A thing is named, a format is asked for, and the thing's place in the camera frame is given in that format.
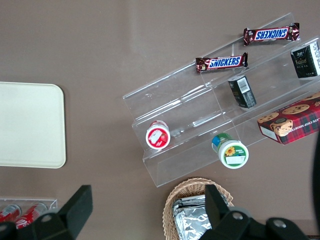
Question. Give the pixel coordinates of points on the red cola bottle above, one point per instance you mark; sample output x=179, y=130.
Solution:
x=8, y=212

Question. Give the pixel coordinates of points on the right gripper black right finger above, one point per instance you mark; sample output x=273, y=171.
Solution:
x=220, y=217

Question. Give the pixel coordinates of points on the beige plastic serving tray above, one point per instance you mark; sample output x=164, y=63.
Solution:
x=30, y=125

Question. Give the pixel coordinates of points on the clear acrylic step shelf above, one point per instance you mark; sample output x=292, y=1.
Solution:
x=175, y=107

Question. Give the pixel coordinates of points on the red lid yogurt cup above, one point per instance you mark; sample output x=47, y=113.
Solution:
x=158, y=136

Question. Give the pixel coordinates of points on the green lid yogurt cup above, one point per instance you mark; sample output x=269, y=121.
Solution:
x=232, y=155

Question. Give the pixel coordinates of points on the red soda cans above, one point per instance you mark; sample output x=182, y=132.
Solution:
x=30, y=216

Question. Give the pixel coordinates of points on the clear acrylic bottle rack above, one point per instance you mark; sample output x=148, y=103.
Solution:
x=53, y=203

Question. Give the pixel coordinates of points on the oval light wicker basket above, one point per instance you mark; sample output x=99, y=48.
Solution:
x=185, y=187

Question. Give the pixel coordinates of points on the silver foil packet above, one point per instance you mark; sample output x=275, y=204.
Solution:
x=174, y=210
x=192, y=217

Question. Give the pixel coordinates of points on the red tartan cookie box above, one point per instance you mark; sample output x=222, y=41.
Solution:
x=290, y=125

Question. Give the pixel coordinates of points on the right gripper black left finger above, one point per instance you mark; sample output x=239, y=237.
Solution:
x=72, y=212

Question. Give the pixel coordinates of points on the brown Snickers bar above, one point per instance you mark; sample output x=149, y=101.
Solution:
x=223, y=62
x=271, y=34

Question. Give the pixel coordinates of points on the small black carton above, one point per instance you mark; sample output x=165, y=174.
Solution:
x=303, y=62
x=243, y=92

